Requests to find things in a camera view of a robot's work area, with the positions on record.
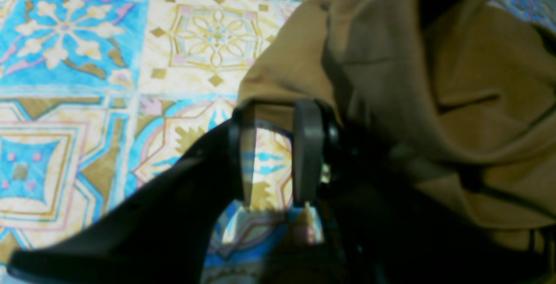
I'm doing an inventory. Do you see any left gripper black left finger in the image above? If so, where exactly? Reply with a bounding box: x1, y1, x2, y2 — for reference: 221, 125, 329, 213
7, 102, 255, 284

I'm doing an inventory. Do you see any patterned tablecloth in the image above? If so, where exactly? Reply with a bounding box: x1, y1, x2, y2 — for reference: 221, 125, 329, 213
1, 0, 555, 284

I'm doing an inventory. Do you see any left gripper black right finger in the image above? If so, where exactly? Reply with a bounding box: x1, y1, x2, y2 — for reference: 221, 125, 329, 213
292, 99, 548, 284

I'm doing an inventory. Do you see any brown t-shirt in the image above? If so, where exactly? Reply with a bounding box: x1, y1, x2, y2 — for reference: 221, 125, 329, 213
238, 0, 555, 255

